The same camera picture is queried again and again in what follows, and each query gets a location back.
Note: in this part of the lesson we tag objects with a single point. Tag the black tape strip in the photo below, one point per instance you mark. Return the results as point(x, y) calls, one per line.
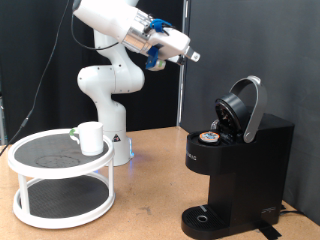
point(270, 231)

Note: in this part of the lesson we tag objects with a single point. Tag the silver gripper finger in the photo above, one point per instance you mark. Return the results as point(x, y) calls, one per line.
point(192, 54)
point(178, 60)

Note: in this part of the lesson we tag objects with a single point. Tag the orange-rimmed coffee pod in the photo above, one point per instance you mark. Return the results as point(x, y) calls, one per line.
point(209, 136)

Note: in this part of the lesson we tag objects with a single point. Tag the black curtain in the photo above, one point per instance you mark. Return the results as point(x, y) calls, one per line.
point(156, 100)

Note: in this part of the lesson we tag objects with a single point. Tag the white mug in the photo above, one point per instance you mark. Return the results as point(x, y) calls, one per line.
point(91, 140)

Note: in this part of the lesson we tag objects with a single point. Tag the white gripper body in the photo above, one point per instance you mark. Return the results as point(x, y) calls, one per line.
point(173, 43)

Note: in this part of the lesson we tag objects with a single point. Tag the gray vertical frame post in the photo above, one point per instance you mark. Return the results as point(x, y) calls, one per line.
point(2, 126)

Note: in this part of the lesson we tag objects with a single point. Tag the wrist camera on blue mount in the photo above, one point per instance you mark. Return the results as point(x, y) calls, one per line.
point(153, 60)

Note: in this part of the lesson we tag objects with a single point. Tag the dark gray backdrop panel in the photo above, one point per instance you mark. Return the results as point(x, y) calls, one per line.
point(260, 40)

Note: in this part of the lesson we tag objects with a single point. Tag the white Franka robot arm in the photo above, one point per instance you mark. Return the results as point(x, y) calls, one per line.
point(110, 83)

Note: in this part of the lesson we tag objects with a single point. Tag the black Keurig coffee machine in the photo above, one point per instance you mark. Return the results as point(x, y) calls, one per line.
point(246, 173)

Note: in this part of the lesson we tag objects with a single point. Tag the white two-tier turntable shelf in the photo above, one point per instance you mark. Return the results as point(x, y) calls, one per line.
point(63, 196)

